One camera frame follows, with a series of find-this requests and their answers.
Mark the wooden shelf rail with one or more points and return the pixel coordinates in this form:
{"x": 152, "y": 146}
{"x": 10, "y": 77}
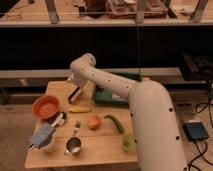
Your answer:
{"x": 50, "y": 73}

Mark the clear plastic bag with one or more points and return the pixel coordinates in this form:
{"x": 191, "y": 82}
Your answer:
{"x": 117, "y": 97}

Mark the yellow banana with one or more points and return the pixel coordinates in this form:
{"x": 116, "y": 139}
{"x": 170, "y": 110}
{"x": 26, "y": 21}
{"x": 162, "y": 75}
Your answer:
{"x": 79, "y": 109}

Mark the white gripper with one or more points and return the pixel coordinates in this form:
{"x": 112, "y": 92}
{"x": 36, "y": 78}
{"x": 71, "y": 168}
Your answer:
{"x": 78, "y": 81}

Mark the orange fruit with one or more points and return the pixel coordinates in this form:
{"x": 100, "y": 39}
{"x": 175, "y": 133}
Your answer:
{"x": 94, "y": 122}

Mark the white handled brush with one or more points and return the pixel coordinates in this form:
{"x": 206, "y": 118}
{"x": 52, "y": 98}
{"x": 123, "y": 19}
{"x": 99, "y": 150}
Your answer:
{"x": 59, "y": 120}

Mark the metal measuring cup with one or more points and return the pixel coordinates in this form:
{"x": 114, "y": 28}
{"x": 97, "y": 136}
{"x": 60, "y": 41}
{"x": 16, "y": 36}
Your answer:
{"x": 73, "y": 146}

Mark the black foot pedal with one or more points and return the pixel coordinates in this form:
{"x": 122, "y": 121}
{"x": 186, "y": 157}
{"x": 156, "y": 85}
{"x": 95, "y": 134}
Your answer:
{"x": 195, "y": 131}

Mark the black whiteboard eraser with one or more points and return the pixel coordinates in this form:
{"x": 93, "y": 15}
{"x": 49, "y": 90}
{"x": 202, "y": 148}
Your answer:
{"x": 71, "y": 98}

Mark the white mug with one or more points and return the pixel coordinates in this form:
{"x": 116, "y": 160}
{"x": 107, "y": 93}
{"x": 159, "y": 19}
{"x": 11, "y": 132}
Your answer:
{"x": 49, "y": 144}

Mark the green chili pepper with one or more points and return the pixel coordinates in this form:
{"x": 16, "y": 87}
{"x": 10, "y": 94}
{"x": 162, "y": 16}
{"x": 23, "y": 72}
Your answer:
{"x": 117, "y": 123}

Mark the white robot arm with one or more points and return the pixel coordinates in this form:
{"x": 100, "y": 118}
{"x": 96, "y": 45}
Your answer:
{"x": 156, "y": 133}

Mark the green plastic cup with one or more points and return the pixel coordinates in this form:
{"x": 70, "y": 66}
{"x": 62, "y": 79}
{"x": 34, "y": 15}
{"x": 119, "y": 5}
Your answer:
{"x": 128, "y": 143}

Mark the orange plastic bowl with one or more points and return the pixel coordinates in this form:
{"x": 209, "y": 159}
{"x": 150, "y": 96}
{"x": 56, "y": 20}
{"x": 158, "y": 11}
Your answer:
{"x": 45, "y": 106}

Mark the green plastic tray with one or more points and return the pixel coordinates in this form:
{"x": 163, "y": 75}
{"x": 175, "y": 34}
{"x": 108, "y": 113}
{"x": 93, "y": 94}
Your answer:
{"x": 104, "y": 97}

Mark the blue cloth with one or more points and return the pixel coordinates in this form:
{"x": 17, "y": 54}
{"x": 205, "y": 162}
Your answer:
{"x": 42, "y": 136}

